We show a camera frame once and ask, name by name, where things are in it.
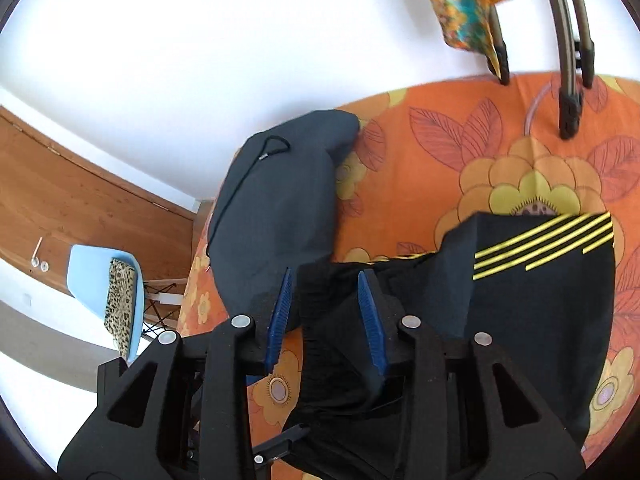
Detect wooden door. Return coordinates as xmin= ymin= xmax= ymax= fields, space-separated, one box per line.
xmin=0 ymin=110 xmax=195 ymax=292

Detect light blue chair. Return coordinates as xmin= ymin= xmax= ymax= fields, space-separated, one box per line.
xmin=66 ymin=242 xmax=184 ymax=366

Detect leopard print cushion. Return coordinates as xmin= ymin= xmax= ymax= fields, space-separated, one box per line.
xmin=104 ymin=259 xmax=137 ymax=360

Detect black sport pants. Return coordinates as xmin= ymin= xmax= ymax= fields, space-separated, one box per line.
xmin=288 ymin=212 xmax=615 ymax=479

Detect folded dark grey garment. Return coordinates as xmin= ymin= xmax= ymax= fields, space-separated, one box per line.
xmin=205 ymin=109 xmax=362 ymax=326

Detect silver camera tripod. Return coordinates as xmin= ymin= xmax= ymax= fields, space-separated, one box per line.
xmin=487 ymin=0 xmax=597 ymax=141

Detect orange floral bedspread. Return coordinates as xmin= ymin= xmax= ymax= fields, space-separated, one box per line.
xmin=177 ymin=71 xmax=640 ymax=480

